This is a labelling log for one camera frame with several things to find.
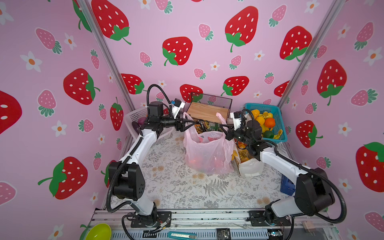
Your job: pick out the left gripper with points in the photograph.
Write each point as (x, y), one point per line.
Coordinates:
(180, 128)

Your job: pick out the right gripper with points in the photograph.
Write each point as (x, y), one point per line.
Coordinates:
(229, 132)

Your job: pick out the white canvas tote bag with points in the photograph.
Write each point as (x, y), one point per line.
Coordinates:
(245, 165)

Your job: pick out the pink plastic grocery bag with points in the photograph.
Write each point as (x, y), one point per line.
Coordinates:
(209, 152)

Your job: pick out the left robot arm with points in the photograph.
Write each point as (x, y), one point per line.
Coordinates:
(127, 183)

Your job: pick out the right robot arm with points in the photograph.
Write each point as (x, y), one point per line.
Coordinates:
(314, 192)

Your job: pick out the toy yellow lemon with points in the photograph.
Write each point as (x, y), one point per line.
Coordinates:
(260, 120)

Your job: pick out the toy avocado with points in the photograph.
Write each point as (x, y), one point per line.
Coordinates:
(268, 134)

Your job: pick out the toy orange fruit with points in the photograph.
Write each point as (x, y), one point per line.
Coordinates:
(270, 123)

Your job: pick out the teal plastic basket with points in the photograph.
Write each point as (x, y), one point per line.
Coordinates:
(268, 111)

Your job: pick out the white plastic basket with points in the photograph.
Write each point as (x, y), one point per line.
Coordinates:
(140, 113)

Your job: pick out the blue box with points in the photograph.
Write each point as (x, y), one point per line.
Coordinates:
(287, 187)

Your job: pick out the teal utility knife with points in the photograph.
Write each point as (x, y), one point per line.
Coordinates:
(181, 236)

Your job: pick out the green plastic bowl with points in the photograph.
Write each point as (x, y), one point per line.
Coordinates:
(100, 232)

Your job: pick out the black wire wooden shelf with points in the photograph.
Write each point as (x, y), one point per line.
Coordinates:
(203, 108)

